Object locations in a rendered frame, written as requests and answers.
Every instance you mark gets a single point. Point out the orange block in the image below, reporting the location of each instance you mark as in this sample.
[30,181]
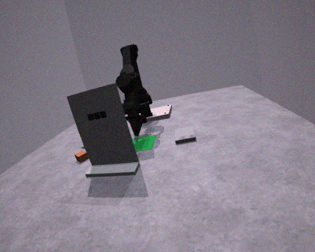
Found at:
[81,156]

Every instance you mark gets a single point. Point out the green translucent square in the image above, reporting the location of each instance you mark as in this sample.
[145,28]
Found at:
[144,143]

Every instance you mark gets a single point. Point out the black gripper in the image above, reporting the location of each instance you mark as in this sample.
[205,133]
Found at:
[132,109]

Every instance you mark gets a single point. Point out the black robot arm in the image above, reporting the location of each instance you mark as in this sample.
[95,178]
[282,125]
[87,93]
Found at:
[129,81]

